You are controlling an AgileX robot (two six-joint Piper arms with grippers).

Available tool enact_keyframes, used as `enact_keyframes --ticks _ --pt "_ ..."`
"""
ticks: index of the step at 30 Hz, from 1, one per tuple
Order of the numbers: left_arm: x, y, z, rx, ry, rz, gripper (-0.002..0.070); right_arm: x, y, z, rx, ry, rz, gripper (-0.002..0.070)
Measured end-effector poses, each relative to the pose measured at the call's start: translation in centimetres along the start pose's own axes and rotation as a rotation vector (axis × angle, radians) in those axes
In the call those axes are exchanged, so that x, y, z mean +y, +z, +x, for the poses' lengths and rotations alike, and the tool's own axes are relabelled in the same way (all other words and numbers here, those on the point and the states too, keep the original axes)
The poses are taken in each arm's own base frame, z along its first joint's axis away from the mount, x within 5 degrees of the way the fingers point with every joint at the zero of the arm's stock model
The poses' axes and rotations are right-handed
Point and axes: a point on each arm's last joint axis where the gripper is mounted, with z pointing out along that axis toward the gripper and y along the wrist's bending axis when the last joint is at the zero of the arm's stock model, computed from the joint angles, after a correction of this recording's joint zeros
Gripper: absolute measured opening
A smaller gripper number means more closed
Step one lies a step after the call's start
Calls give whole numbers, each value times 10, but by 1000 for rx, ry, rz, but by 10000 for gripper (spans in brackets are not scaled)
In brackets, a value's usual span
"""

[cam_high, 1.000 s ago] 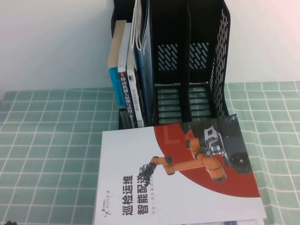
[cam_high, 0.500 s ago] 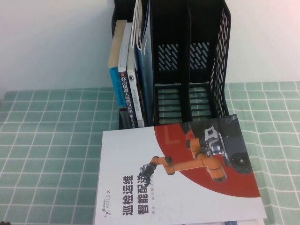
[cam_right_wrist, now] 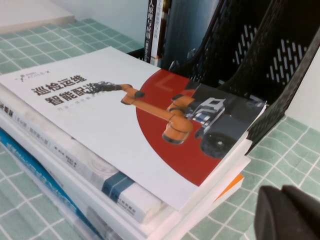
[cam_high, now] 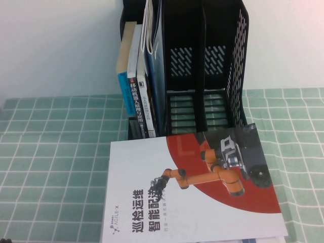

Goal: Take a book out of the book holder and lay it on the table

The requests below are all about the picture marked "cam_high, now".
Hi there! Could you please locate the white red robot brochure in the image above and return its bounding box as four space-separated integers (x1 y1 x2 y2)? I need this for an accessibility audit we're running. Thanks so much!
101 123 289 243

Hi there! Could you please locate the white spine book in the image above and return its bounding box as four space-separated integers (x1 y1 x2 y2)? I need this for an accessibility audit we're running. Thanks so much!
136 49 157 139

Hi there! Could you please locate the dark blue book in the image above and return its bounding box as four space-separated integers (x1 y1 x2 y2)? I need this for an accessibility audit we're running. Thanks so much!
143 0 168 137

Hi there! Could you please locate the black mesh book holder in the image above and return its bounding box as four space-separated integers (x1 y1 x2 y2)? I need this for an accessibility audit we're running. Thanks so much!
118 0 250 141

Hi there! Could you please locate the white car suspension book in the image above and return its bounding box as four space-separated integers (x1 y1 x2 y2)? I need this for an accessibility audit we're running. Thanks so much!
240 237 269 243

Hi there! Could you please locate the plain white book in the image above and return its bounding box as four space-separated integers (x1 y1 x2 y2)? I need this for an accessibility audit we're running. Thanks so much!
263 234 288 243

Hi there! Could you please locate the thin white magazine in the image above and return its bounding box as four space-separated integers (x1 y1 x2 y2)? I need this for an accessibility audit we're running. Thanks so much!
140 0 155 55

